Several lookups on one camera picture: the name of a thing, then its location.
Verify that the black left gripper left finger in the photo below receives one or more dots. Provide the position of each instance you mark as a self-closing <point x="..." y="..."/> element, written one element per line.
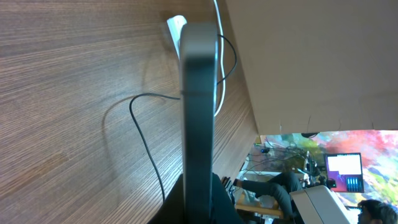
<point x="172" y="210"/>

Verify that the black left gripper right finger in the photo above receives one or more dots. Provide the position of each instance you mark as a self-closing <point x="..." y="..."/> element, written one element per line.
<point x="223" y="211"/>

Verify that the blue-screen Galaxy smartphone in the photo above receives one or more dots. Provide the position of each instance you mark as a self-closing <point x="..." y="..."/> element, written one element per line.
<point x="198" y="73"/>

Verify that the seated person in dark clothes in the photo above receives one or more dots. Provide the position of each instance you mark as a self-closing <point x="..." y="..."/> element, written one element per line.
<point x="278" y="187"/>

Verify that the white box device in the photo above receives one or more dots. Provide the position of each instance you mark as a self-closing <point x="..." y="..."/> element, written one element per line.
<point x="319" y="205"/>

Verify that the computer monitor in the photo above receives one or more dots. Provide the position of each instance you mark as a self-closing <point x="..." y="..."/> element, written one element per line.
<point x="344" y="172"/>

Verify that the person's dark-haired head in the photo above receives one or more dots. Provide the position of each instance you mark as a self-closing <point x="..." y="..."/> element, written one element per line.
<point x="376" y="212"/>

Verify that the white power strip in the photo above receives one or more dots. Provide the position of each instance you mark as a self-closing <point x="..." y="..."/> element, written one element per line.
<point x="175" y="25"/>

